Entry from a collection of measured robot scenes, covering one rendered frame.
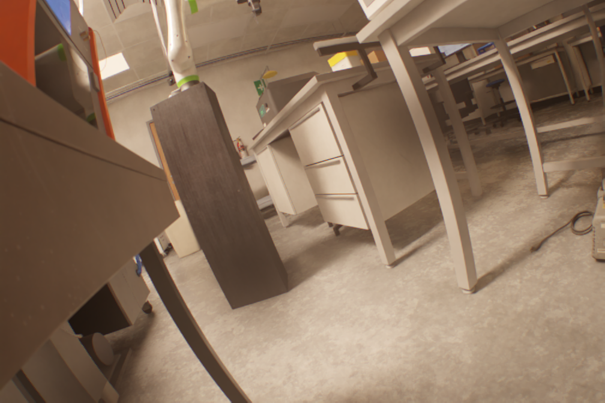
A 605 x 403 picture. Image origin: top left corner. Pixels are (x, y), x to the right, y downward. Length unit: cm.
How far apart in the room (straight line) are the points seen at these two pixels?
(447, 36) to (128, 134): 476
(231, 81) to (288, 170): 320
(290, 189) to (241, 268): 102
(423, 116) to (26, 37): 83
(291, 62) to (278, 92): 368
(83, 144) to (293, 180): 211
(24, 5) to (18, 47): 7
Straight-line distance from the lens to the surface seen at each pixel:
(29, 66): 37
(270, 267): 140
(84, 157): 22
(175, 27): 151
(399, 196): 139
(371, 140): 132
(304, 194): 229
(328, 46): 109
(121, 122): 516
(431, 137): 79
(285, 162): 225
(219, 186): 135
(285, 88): 199
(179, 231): 354
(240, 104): 504
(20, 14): 43
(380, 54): 176
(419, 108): 79
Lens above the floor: 62
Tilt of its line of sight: 4 degrees down
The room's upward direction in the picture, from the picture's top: 21 degrees counter-clockwise
